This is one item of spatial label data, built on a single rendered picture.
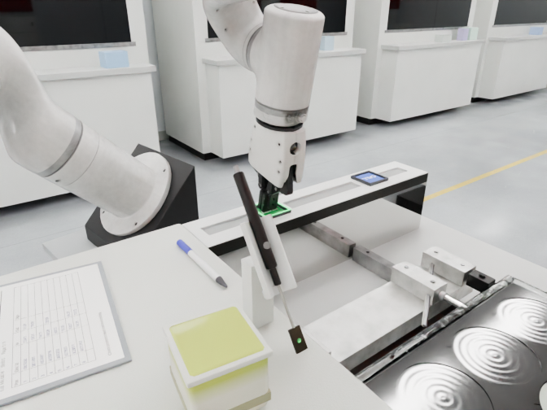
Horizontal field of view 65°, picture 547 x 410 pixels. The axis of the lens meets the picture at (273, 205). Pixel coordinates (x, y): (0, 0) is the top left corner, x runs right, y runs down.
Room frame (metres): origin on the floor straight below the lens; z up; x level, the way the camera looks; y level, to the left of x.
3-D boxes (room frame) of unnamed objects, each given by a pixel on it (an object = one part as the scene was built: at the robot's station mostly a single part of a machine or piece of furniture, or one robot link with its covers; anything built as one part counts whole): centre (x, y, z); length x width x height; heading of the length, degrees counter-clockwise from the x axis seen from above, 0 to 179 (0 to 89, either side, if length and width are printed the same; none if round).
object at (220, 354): (0.29, 0.05, 1.00); 0.07 x 0.07 x 0.07; 28
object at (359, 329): (0.52, -0.17, 0.87); 0.36 x 0.08 x 0.03; 126
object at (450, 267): (0.61, -0.30, 0.89); 0.08 x 0.03 x 0.03; 36
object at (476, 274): (0.57, -0.33, 0.90); 0.04 x 0.02 x 0.03; 36
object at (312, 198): (0.76, -0.09, 0.89); 0.55 x 0.09 x 0.14; 126
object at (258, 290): (0.37, 0.01, 1.03); 0.06 x 0.04 x 0.13; 36
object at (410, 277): (0.57, -0.23, 0.89); 0.08 x 0.03 x 0.03; 36
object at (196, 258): (0.50, 0.10, 0.97); 0.14 x 0.01 x 0.01; 36
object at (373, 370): (0.46, -0.23, 0.90); 0.38 x 0.01 x 0.01; 126
